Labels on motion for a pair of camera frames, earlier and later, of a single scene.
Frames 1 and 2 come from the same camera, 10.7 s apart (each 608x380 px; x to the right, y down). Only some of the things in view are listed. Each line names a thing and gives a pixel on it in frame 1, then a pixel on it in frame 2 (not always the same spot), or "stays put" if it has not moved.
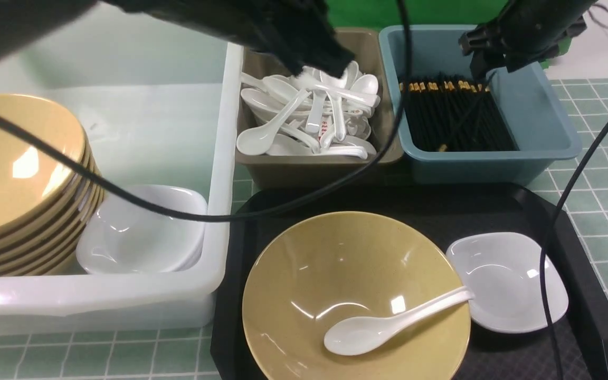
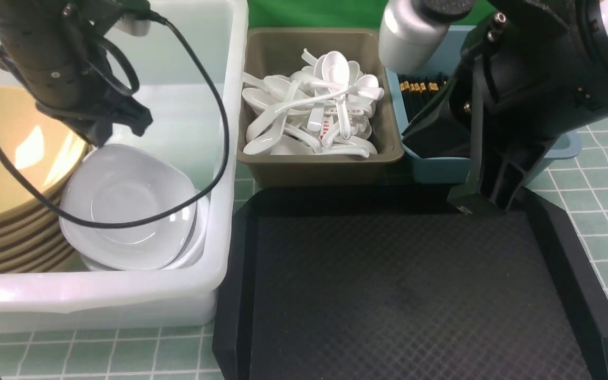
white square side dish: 504,270 to 129,183
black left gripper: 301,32 to 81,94
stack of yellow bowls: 29,213 stays put
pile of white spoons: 313,113 stays put
